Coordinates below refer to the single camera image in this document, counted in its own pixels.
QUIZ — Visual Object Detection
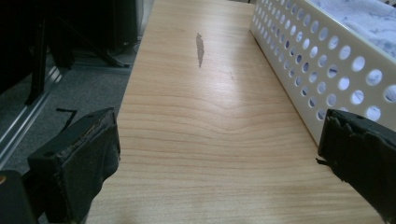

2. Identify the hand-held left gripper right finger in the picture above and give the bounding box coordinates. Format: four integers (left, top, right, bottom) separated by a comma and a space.
316, 108, 396, 224

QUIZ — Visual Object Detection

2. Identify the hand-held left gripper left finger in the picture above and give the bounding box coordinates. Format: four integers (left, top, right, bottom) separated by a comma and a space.
27, 107, 121, 224

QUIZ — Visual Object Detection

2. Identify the cream perforated plastic basket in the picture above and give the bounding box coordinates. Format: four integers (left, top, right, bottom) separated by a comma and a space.
249, 0, 396, 146

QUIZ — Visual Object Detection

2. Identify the black metal stand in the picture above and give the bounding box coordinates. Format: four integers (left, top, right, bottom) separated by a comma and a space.
23, 0, 138, 106

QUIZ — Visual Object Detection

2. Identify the white patterned cloth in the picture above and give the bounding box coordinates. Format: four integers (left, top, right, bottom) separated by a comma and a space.
311, 0, 396, 59

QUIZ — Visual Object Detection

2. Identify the aluminium floor rail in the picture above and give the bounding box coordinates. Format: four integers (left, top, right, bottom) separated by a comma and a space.
0, 65, 68, 169

